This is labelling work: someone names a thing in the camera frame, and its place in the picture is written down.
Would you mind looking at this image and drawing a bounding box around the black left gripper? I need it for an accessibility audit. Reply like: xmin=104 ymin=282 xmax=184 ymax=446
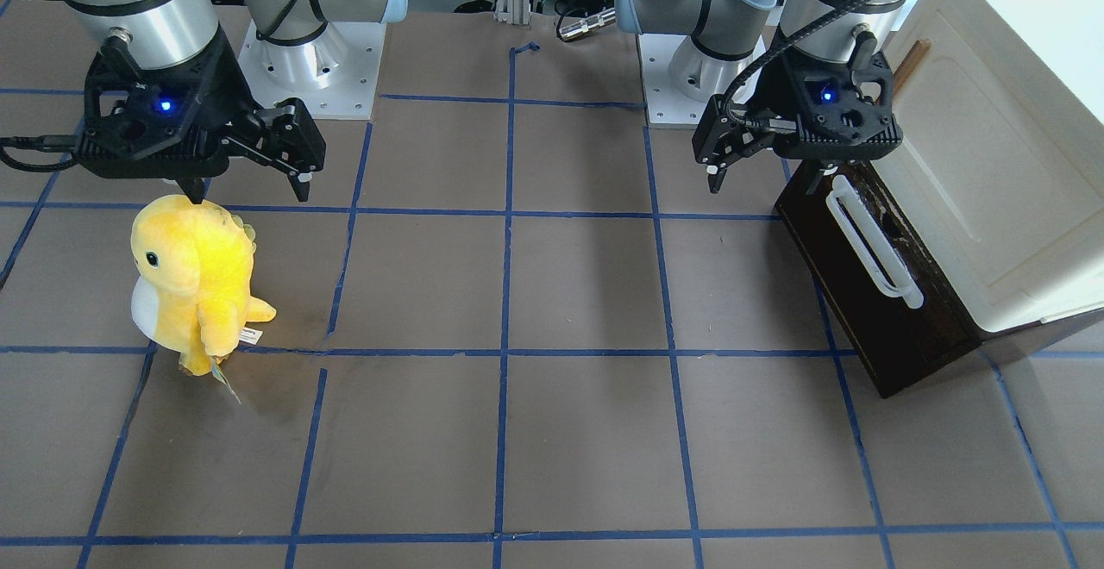
xmin=693 ymin=30 xmax=903 ymax=194

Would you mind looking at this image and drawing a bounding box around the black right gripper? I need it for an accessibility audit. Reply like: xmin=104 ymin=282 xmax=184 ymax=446
xmin=76 ymin=30 xmax=327 ymax=206

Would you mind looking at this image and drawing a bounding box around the dark wooden drawer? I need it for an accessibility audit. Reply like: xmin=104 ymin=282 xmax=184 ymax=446
xmin=775 ymin=164 xmax=986 ymax=397

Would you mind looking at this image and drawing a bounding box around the yellow plush dinosaur toy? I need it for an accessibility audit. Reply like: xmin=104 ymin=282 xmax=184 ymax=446
xmin=130 ymin=193 xmax=277 ymax=377

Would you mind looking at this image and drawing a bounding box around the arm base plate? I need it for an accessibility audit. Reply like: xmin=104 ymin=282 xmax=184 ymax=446
xmin=237 ymin=22 xmax=388 ymax=122
xmin=637 ymin=34 xmax=766 ymax=129

